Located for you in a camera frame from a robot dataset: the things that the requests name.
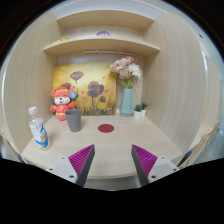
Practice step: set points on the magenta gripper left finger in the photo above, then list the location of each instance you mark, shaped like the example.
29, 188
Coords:
74, 168

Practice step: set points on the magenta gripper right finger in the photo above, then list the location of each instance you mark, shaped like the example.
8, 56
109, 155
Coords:
149, 167

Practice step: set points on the clear plastic water bottle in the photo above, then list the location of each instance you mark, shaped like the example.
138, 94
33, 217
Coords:
37, 128

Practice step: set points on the red round coaster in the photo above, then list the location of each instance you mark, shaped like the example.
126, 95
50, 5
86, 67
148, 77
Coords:
106, 128

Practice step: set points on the grey plastic cup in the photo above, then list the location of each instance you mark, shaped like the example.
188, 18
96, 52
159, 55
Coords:
73, 117

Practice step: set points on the small potted succulent white pot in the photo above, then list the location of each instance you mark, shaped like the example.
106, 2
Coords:
137, 111

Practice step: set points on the teal ceramic vase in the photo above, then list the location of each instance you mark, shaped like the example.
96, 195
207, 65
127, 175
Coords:
126, 107

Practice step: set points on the red plush toy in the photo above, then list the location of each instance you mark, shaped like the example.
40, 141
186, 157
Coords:
63, 101

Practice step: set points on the yellow poppy flower painting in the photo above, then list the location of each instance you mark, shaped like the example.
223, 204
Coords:
94, 84

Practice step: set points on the pink white flower bouquet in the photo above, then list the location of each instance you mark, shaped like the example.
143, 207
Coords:
127, 70

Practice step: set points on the yellow object on shelf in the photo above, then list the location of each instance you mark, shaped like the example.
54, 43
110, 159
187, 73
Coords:
60, 40

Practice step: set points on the purple object on shelf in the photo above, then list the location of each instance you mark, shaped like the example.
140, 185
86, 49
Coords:
103, 33

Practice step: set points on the wooden wall shelf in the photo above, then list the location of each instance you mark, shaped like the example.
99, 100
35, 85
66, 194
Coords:
126, 33

